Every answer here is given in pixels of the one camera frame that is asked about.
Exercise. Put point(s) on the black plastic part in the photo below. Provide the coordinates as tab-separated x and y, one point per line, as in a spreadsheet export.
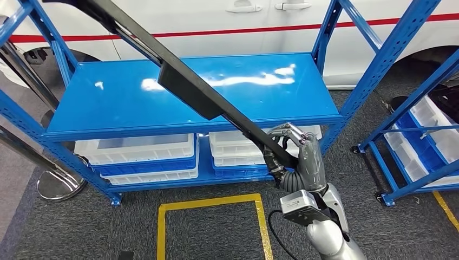
444	100

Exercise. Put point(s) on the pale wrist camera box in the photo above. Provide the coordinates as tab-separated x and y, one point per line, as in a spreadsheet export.
297	202

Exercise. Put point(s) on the yellow floor tape square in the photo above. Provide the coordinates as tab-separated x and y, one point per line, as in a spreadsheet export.
444	210
215	201

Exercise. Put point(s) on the long black plastic panel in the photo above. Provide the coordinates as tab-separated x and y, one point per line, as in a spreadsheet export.
190	89

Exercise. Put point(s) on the chrome stanchion post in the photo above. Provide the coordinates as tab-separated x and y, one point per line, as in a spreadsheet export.
61	184
397	104
28	77

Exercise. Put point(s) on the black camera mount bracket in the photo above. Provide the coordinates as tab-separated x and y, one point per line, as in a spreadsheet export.
315	217

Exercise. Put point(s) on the blue metal shelf rack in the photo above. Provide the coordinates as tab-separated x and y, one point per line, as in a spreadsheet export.
125	107
389	198

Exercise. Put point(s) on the white car red stripe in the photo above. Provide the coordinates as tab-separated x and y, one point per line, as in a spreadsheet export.
215	21

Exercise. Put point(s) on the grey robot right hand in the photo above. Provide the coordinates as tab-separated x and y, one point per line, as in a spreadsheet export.
312	161

